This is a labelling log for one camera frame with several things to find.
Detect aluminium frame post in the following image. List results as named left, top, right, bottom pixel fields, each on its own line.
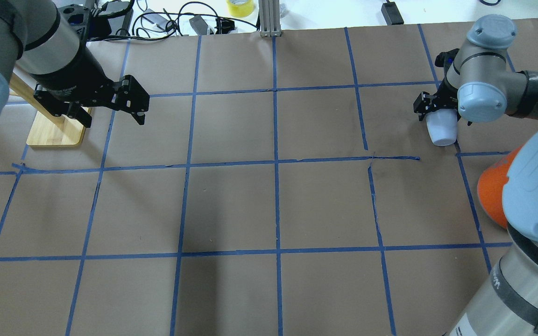
left=258, top=0, right=282, bottom=37

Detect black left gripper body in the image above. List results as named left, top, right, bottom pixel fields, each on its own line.
left=33, top=75, right=120, bottom=117

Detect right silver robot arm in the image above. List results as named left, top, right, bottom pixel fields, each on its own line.
left=413, top=14, right=538, bottom=336

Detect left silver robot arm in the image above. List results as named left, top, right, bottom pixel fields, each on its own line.
left=0, top=0, right=150, bottom=128

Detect small black charger brick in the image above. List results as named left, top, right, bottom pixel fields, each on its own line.
left=381, top=0, right=405, bottom=26

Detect translucent white plastic cup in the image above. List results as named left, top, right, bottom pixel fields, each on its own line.
left=425, top=109, right=458, bottom=147

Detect wooden cup tree stand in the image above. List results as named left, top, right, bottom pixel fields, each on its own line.
left=9, top=73, right=86, bottom=147

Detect orange can-shaped container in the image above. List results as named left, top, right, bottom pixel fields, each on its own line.
left=477, top=146, right=522, bottom=230

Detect yellow tape roll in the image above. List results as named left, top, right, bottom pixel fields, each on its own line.
left=226, top=0, right=255, bottom=18

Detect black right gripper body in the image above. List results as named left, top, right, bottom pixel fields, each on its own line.
left=432, top=49, right=459, bottom=112

